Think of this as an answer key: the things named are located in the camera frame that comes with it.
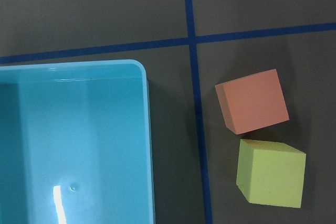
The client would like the orange foam block left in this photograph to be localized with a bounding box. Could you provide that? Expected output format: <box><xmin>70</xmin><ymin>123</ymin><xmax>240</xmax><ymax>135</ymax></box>
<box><xmin>215</xmin><ymin>69</ymin><xmax>289</xmax><ymax>135</ymax></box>

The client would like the blue plastic bin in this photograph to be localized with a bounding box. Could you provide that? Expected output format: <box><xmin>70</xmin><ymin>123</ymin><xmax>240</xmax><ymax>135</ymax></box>
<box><xmin>1</xmin><ymin>60</ymin><xmax>155</xmax><ymax>223</ymax></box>

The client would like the yellow-green foam block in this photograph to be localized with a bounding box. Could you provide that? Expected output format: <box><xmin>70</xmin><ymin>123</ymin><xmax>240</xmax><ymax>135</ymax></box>
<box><xmin>236</xmin><ymin>139</ymin><xmax>306</xmax><ymax>208</ymax></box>

